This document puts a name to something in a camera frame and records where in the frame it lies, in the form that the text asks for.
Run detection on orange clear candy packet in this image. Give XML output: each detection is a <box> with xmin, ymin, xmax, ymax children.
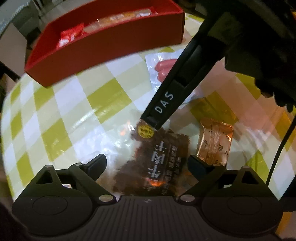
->
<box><xmin>196</xmin><ymin>118</ymin><xmax>234</xmax><ymax>166</ymax></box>

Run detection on dark beef jerky packet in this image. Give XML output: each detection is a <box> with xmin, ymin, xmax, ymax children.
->
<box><xmin>112</xmin><ymin>121</ymin><xmax>197</xmax><ymax>197</ymax></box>

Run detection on vacuum pack pink sausages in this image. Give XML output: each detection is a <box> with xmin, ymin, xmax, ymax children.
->
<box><xmin>145</xmin><ymin>49</ymin><xmax>183</xmax><ymax>92</ymax></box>

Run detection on red drink powder sachet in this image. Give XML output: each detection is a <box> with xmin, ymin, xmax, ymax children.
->
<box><xmin>56</xmin><ymin>23</ymin><xmax>85</xmax><ymax>49</ymax></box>

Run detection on clear pack crispy snack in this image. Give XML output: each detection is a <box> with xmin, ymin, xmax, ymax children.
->
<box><xmin>83</xmin><ymin>8</ymin><xmax>157</xmax><ymax>33</ymax></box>

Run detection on red cardboard tray box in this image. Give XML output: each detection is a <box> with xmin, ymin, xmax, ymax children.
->
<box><xmin>25</xmin><ymin>1</ymin><xmax>185</xmax><ymax>87</ymax></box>

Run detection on black cable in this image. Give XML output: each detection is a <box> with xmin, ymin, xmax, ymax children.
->
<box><xmin>265</xmin><ymin>124</ymin><xmax>296</xmax><ymax>186</ymax></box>

